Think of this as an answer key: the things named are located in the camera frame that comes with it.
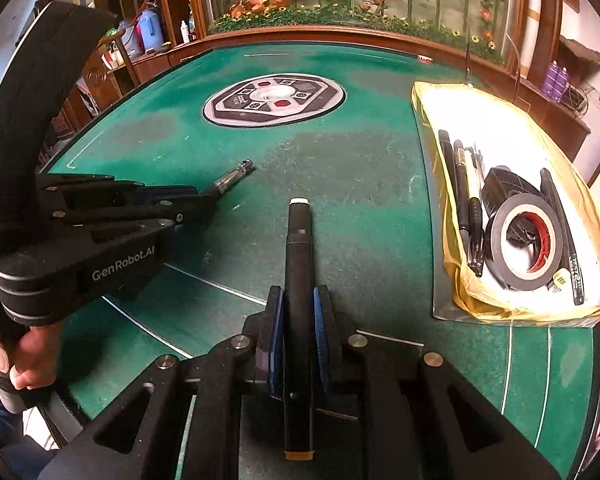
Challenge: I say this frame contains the carved wooden chair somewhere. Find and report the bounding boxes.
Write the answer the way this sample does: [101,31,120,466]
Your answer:
[45,27,141,126]

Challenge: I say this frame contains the yellow barrel pen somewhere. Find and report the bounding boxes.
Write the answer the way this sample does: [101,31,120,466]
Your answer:
[466,146,485,221]

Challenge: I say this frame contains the yellow lined shallow box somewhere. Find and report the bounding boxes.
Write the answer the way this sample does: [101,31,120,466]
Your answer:
[411,81,600,328]

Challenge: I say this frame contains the black pen white stripe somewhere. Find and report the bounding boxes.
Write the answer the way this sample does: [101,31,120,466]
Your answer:
[452,139,485,277]

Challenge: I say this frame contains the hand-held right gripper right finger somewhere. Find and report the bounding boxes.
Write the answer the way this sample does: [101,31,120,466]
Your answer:
[312,284,561,480]

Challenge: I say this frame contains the pale blue kettle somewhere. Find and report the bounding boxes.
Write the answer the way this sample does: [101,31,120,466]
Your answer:
[116,20,143,58]

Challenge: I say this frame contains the black marker cream caps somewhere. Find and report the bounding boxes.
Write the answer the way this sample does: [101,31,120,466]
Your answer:
[283,197,317,461]

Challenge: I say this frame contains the black pen printed barrel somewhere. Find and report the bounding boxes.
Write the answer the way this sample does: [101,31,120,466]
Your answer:
[539,167,583,307]

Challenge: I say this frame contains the round table control panel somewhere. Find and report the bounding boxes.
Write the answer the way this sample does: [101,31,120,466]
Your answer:
[202,72,347,128]

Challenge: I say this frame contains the black tape roll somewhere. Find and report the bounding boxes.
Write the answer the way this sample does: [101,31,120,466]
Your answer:
[489,193,565,292]

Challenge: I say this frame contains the person's left hand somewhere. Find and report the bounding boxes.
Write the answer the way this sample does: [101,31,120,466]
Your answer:
[0,310,66,393]

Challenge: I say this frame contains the blue thermos jug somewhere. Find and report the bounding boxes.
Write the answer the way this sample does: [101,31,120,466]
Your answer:
[135,7,162,53]

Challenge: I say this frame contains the black wire basket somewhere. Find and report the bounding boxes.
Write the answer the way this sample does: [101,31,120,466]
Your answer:
[562,82,594,114]

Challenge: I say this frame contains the plain black pen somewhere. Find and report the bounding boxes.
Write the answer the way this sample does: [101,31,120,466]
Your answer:
[438,129,471,246]

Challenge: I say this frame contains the clear gel pen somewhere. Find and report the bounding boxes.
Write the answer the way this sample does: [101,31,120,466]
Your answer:
[212,158,257,195]

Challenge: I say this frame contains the artificial flower arrangement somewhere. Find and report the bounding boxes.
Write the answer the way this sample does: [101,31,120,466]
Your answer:
[207,0,503,51]

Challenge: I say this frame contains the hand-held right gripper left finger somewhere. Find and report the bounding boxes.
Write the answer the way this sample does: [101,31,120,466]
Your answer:
[37,285,286,480]

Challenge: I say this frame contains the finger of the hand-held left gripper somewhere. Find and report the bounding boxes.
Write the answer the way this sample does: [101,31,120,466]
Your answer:
[42,182,223,233]
[37,174,201,206]

